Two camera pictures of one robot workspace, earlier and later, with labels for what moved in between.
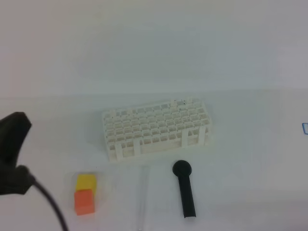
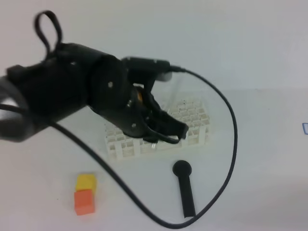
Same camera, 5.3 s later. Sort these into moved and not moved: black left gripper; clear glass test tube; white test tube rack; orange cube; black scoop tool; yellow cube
Moved: clear glass test tube; black left gripper
Not moved: orange cube; black scoop tool; yellow cube; white test tube rack
